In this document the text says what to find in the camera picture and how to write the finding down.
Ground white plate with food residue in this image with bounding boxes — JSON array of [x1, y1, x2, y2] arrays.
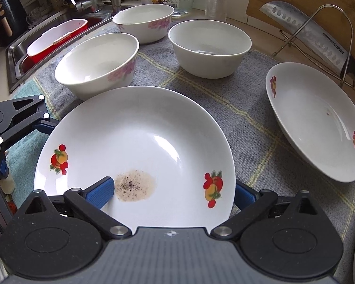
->
[[34, 87, 235, 230]]

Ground white bowl pink flowers front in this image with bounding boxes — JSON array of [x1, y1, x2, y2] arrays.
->
[[54, 33, 140, 101]]

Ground white bowl pink flowers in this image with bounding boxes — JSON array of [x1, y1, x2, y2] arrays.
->
[[54, 33, 140, 101], [112, 4, 174, 44]]

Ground plain white bowl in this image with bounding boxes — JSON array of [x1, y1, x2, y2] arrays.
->
[[168, 19, 252, 80]]

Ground white bowl pink flowers back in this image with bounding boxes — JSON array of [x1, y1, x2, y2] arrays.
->
[[112, 4, 174, 44]]

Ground steel kitchen faucet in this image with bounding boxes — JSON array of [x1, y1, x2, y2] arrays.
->
[[70, 0, 99, 12]]

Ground grey blue checked towel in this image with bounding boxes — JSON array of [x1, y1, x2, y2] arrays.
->
[[7, 22, 355, 283]]

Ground steel sink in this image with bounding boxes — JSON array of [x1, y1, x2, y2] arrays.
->
[[5, 6, 113, 93]]

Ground red white basin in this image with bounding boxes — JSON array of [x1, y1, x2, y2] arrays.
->
[[20, 17, 102, 73]]

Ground black air fryer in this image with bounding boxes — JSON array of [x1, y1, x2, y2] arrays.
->
[[0, 0, 29, 47]]

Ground steel cleaver knife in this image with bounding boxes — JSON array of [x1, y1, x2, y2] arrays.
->
[[260, 1, 355, 76]]

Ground wire knife rack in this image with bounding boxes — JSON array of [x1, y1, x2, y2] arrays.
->
[[262, 1, 355, 88]]

